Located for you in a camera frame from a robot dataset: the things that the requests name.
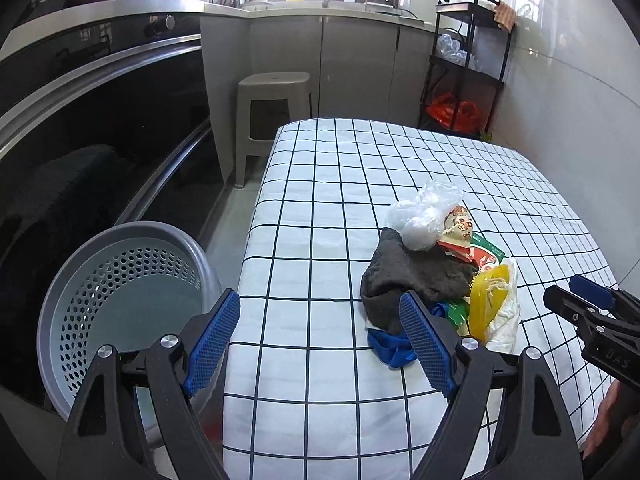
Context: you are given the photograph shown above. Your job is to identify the red green snack packet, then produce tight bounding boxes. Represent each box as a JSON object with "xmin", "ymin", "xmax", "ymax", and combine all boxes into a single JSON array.
[{"xmin": 438, "ymin": 206, "xmax": 477, "ymax": 262}]

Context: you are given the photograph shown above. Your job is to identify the person's right hand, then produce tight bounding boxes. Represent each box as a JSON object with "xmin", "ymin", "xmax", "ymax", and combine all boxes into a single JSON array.
[{"xmin": 582, "ymin": 385, "xmax": 623, "ymax": 458}]

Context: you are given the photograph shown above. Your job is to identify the blue plastic bag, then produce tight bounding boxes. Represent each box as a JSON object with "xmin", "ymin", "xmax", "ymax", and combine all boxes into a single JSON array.
[{"xmin": 367, "ymin": 302, "xmax": 451, "ymax": 370}]

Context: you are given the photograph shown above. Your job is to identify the grey kitchen countertop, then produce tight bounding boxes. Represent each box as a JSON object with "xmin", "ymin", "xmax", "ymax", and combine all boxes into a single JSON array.
[{"xmin": 0, "ymin": 0, "xmax": 436, "ymax": 61}]

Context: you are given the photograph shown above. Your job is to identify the black glass oven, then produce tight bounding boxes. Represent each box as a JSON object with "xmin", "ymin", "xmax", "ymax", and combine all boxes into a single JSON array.
[{"xmin": 0, "ymin": 10, "xmax": 226, "ymax": 401}]

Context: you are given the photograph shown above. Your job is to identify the orange plastic bag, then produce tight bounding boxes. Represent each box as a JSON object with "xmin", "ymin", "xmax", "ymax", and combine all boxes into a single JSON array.
[{"xmin": 427, "ymin": 94, "xmax": 483, "ymax": 133}]

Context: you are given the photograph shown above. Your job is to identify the white checkered table cover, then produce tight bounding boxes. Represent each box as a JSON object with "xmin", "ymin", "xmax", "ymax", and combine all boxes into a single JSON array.
[{"xmin": 222, "ymin": 117, "xmax": 621, "ymax": 480}]

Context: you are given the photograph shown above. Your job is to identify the grey kitchen cabinet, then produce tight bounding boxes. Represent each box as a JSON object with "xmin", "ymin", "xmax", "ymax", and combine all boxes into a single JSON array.
[{"xmin": 200, "ymin": 10, "xmax": 436, "ymax": 191}]

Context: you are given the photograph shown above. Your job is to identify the dark grey cloth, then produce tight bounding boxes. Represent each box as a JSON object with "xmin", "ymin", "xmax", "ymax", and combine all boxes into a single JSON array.
[{"xmin": 360, "ymin": 227, "xmax": 478, "ymax": 336}]

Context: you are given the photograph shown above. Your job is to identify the yellow plastic bag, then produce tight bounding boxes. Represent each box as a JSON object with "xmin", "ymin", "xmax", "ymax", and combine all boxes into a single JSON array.
[{"xmin": 469, "ymin": 265, "xmax": 512, "ymax": 343}]

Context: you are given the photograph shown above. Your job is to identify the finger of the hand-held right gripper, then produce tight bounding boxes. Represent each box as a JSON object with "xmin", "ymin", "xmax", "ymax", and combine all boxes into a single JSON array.
[
  {"xmin": 569, "ymin": 274, "xmax": 640, "ymax": 312},
  {"xmin": 543, "ymin": 284, "xmax": 608, "ymax": 322}
]

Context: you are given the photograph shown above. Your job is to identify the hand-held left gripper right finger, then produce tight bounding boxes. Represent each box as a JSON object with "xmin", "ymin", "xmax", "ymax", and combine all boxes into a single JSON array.
[{"xmin": 398, "ymin": 290, "xmax": 586, "ymax": 480}]

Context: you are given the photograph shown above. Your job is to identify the orange checkered cloth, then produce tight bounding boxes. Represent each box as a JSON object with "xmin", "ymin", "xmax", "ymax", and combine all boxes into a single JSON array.
[{"xmin": 492, "ymin": 2, "xmax": 516, "ymax": 31}]

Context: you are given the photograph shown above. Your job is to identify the black metal shelf rack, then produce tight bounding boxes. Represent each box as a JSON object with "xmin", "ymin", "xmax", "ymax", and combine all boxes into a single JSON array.
[{"xmin": 417, "ymin": 0, "xmax": 513, "ymax": 136}]

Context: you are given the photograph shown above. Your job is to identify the small black oven knob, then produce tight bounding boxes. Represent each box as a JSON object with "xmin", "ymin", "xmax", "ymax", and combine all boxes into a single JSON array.
[{"xmin": 147, "ymin": 15, "xmax": 176, "ymax": 38}]

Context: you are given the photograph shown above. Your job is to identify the beige plastic stool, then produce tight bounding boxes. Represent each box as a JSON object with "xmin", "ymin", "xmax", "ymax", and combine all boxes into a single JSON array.
[{"xmin": 235, "ymin": 72, "xmax": 311, "ymax": 190}]

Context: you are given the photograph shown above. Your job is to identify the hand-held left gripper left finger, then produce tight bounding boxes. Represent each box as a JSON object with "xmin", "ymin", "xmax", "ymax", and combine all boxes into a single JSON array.
[{"xmin": 55, "ymin": 287, "xmax": 241, "ymax": 480}]

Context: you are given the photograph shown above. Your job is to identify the clear plastic bag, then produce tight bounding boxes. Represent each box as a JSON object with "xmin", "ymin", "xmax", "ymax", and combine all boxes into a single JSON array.
[{"xmin": 385, "ymin": 180, "xmax": 465, "ymax": 252}]

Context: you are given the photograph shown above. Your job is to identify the grey perforated plastic basket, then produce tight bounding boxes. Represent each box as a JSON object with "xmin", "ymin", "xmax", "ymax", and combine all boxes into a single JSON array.
[{"xmin": 37, "ymin": 221, "xmax": 223, "ymax": 448}]

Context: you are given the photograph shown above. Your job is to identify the red and green packet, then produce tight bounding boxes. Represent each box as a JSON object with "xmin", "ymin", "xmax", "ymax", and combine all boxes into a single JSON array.
[{"xmin": 470, "ymin": 232, "xmax": 506, "ymax": 267}]

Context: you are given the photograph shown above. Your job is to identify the crumpled clear bag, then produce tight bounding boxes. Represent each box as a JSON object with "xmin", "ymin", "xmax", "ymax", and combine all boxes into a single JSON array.
[{"xmin": 436, "ymin": 34, "xmax": 483, "ymax": 71}]

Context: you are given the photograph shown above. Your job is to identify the white plastic bag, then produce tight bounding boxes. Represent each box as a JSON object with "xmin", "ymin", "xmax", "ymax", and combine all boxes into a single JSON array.
[{"xmin": 485, "ymin": 257, "xmax": 523, "ymax": 353}]

